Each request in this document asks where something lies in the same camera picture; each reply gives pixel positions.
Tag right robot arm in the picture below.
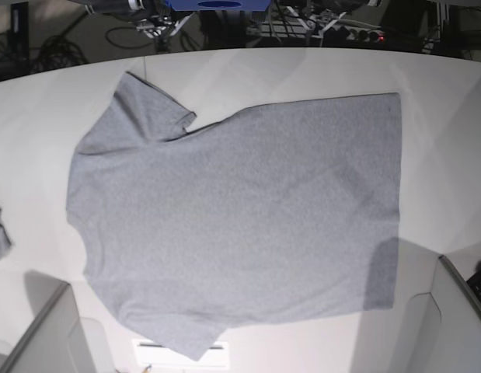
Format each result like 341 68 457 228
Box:
72 0 172 22

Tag grey partition right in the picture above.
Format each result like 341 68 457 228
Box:
389 256 481 373

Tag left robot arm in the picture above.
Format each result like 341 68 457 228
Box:
281 0 382 15

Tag grey T-shirt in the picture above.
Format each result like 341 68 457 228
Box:
66 74 402 360

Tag black power strip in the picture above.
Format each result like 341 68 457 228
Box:
323 23 385 43

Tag blue box at top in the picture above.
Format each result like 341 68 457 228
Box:
165 0 271 12

